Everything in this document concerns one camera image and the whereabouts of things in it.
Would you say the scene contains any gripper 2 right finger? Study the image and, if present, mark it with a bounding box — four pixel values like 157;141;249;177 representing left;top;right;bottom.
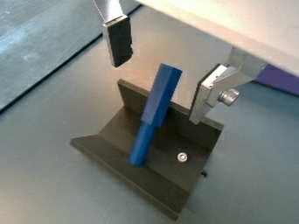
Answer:
189;47;267;123

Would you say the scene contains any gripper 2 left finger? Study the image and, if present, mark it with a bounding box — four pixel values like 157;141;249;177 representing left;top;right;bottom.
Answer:
93;0;133;67

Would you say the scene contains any blue peg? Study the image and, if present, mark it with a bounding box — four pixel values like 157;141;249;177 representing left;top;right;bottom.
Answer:
128;64;183;165

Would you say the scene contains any black angle fixture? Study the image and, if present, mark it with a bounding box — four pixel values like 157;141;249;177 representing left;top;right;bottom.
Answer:
69;80;224;220

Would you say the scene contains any purple base block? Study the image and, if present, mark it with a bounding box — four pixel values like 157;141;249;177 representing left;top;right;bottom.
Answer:
255;64;299;96

